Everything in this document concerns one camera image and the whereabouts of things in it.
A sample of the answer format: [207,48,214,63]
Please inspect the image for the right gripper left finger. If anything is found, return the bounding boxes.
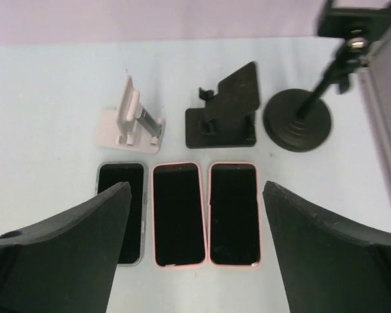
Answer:
[0,183,132,312]

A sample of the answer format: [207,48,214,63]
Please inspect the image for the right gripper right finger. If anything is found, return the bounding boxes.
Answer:
[263,181,391,312]

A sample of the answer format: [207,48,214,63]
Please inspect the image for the black phone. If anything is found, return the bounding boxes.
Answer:
[96,162,146,266]

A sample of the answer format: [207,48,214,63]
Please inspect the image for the pink case phone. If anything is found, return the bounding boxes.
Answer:
[209,162,261,267]

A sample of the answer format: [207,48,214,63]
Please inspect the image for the black round-base phone stand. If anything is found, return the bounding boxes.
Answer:
[263,1,391,153]

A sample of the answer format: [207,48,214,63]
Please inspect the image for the clear acrylic phone stand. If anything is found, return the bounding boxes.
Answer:
[94,75,166,155]

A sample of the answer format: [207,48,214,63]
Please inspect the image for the black block phone stand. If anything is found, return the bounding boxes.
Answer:
[185,61,260,149]

